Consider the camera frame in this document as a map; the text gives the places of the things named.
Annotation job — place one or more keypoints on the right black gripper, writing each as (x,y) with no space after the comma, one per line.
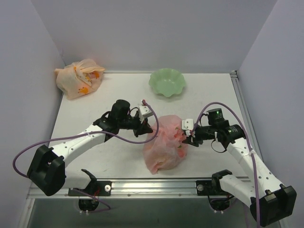
(194,137)

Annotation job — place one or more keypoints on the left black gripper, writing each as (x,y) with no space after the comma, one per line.
(138,127)

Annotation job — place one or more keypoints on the pink plastic bag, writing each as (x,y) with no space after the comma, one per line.
(166,150)

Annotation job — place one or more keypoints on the green leaf-shaped plate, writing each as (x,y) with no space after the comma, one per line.
(167,82)

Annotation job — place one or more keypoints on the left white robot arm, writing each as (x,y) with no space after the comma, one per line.
(48,167)

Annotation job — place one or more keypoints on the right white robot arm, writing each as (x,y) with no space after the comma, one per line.
(268,199)

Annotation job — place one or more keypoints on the orange tied plastic bag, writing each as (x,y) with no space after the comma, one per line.
(79,78)

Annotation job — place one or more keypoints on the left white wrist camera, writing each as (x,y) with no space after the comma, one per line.
(144,111)

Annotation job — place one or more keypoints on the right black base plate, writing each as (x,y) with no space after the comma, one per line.
(205,187)

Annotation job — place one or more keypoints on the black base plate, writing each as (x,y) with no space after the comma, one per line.
(205,187)
(94,188)

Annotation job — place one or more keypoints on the aluminium rail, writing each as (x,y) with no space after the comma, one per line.
(165,188)

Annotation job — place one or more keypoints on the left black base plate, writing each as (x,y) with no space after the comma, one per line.
(94,188)

